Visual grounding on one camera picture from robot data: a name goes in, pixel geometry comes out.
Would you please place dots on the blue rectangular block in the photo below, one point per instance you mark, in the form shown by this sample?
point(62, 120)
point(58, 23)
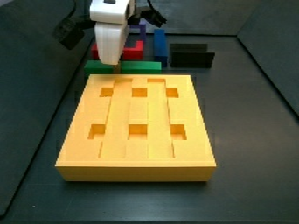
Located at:
point(161, 50)

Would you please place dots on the red cross-shaped block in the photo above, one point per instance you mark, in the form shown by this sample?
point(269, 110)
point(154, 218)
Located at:
point(131, 53)

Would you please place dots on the yellow slotted board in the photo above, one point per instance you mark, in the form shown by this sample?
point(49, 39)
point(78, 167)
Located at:
point(137, 131)

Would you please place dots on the green rectangular block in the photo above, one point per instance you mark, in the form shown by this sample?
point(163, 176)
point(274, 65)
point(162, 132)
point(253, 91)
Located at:
point(129, 67)

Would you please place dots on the purple cross-shaped block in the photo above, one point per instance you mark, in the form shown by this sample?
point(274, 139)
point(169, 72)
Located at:
point(139, 27)

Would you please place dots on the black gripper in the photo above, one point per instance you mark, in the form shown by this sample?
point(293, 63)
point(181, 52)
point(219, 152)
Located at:
point(150, 14)

